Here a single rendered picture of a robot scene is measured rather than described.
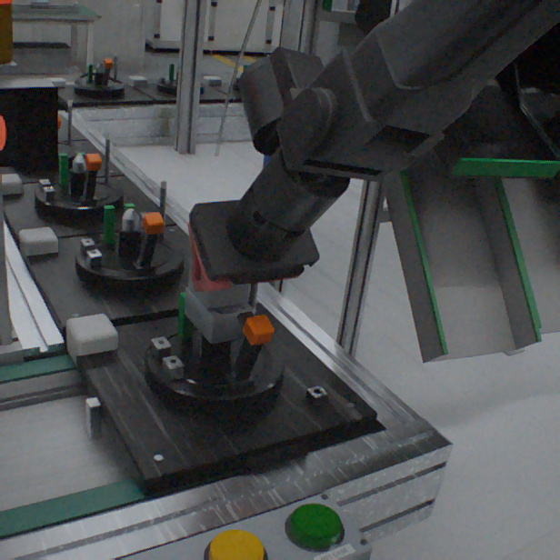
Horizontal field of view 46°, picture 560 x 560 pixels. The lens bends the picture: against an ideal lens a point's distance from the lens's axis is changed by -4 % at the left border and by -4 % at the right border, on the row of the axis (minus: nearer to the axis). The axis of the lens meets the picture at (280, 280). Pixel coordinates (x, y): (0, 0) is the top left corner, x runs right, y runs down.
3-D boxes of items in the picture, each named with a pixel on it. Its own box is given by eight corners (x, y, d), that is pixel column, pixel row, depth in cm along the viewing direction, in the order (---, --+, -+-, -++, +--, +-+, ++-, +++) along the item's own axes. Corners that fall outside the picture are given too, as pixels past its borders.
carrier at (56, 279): (253, 310, 86) (263, 216, 80) (63, 343, 74) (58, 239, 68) (177, 236, 104) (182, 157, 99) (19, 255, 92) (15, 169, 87)
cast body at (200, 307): (253, 336, 65) (259, 270, 62) (210, 345, 63) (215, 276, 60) (215, 298, 71) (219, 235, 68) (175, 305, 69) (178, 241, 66)
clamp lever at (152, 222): (154, 268, 83) (165, 223, 78) (138, 270, 82) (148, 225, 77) (145, 247, 85) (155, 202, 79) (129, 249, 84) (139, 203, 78)
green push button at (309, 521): (347, 545, 52) (352, 528, 51) (305, 563, 50) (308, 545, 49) (320, 513, 55) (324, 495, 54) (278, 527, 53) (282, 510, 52)
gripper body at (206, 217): (185, 214, 57) (215, 165, 51) (288, 205, 62) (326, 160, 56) (206, 285, 55) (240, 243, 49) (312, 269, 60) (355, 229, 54)
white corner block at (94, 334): (119, 365, 72) (119, 332, 70) (77, 373, 69) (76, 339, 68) (105, 343, 75) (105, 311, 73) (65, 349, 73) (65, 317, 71)
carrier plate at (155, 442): (375, 428, 67) (379, 411, 66) (145, 497, 55) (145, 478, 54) (258, 315, 85) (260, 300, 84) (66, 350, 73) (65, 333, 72)
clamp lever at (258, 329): (254, 382, 64) (275, 330, 59) (235, 386, 63) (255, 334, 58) (238, 352, 66) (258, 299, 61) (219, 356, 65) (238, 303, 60)
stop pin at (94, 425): (102, 437, 64) (101, 405, 63) (90, 441, 64) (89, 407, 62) (97, 429, 65) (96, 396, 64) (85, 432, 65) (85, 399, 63)
